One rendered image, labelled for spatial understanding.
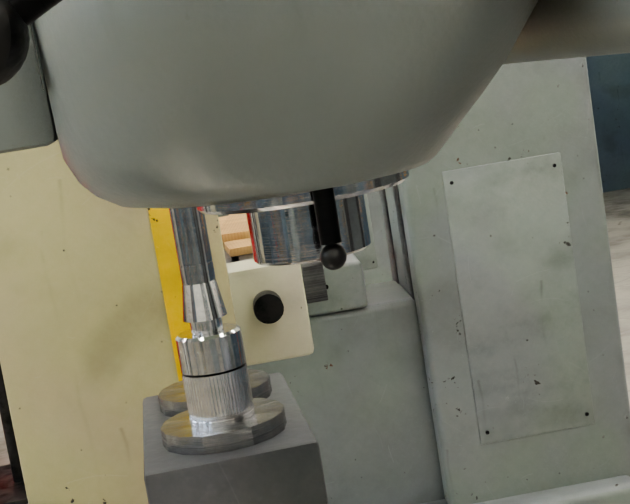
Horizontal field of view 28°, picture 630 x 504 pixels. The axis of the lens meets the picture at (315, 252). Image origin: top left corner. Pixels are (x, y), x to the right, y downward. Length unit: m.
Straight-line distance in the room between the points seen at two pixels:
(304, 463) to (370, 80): 0.48
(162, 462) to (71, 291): 1.38
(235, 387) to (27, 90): 0.45
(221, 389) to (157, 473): 0.07
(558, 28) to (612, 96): 9.79
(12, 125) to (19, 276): 1.77
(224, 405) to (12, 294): 1.39
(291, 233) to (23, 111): 0.11
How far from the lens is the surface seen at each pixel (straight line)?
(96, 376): 2.27
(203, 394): 0.88
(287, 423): 0.91
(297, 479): 0.87
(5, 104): 0.47
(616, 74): 10.29
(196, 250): 0.87
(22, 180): 2.22
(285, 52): 0.41
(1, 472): 5.02
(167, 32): 0.40
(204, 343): 0.87
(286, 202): 0.46
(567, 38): 0.49
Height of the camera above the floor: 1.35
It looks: 8 degrees down
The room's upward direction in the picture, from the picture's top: 9 degrees counter-clockwise
